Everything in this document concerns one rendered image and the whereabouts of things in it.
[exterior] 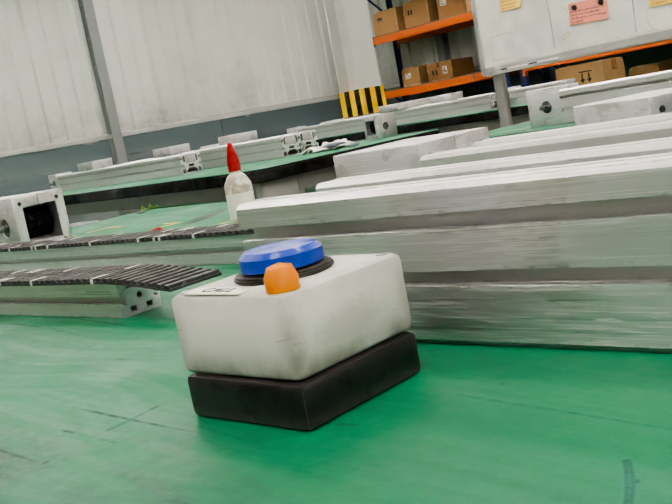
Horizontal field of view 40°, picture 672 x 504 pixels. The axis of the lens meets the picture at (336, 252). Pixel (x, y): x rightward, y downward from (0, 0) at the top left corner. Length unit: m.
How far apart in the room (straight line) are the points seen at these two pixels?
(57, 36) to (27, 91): 0.87
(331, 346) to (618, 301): 0.13
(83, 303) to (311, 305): 0.44
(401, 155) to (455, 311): 0.26
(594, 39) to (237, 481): 3.55
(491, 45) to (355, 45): 4.67
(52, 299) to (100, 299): 0.08
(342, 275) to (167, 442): 0.11
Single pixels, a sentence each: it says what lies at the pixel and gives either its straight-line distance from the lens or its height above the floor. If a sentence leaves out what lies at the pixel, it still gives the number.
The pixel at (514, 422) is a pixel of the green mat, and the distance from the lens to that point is 0.37.
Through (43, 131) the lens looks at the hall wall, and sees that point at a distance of 12.57.
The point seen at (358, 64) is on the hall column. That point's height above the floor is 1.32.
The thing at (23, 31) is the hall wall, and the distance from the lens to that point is 12.70.
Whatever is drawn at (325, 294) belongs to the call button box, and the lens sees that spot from 0.39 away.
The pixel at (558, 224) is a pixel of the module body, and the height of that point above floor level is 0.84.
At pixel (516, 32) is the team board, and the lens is 4.05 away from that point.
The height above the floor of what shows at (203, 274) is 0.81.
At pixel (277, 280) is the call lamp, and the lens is 0.38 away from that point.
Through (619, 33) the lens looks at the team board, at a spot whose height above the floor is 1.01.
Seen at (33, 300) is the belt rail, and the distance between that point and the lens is 0.89.
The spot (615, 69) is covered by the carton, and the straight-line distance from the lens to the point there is 5.15.
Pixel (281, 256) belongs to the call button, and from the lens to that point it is 0.41.
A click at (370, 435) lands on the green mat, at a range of 0.38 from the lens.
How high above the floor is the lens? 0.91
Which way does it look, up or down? 8 degrees down
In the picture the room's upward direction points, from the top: 11 degrees counter-clockwise
